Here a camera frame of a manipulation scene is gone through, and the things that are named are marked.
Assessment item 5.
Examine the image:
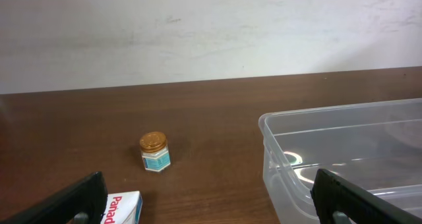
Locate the white Panadol box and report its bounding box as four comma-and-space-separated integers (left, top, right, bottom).
100, 191, 143, 224

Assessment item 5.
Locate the clear plastic container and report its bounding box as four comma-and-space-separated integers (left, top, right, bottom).
258, 99, 421, 223

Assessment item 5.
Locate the small jar gold lid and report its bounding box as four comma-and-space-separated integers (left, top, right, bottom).
139, 131, 171, 173

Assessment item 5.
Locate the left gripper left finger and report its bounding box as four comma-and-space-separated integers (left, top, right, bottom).
2, 171, 108, 224

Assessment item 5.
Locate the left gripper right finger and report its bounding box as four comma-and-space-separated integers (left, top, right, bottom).
311, 169, 421, 224

